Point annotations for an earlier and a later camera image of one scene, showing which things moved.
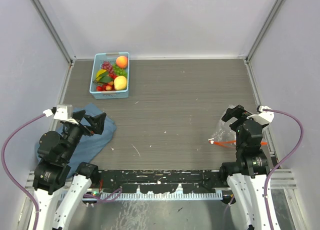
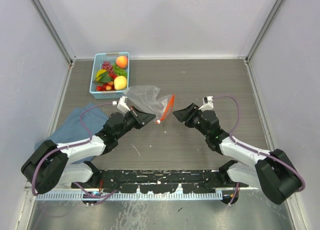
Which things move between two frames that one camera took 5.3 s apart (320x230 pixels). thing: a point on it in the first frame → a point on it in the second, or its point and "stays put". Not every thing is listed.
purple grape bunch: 108,66 stays put
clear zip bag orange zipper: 224,135 → 144,97
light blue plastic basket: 98,59 stays put
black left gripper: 97,122 → 145,117
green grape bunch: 119,71 stays put
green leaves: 105,78 stays put
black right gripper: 235,111 → 181,115
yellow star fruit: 100,71 stays put
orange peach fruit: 122,61 stays put
